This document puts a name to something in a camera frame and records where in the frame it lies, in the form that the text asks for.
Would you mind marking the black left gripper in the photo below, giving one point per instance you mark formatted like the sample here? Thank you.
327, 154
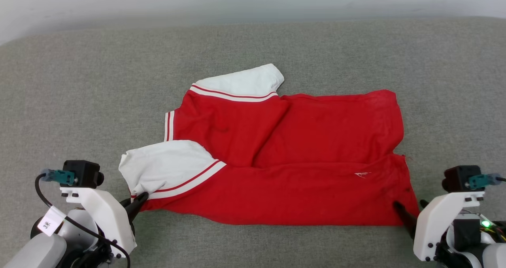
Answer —
81, 245

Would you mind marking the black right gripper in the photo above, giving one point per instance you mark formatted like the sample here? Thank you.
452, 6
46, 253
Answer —
464, 232

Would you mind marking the red and white jersey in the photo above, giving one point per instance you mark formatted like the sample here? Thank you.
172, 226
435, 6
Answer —
308, 153

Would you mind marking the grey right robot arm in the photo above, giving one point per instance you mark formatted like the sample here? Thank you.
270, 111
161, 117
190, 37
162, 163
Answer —
494, 257

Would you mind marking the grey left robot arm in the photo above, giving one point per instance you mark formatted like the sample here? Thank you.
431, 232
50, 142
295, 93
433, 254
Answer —
33, 254

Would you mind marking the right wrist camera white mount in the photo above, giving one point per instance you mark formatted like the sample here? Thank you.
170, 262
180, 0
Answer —
438, 220

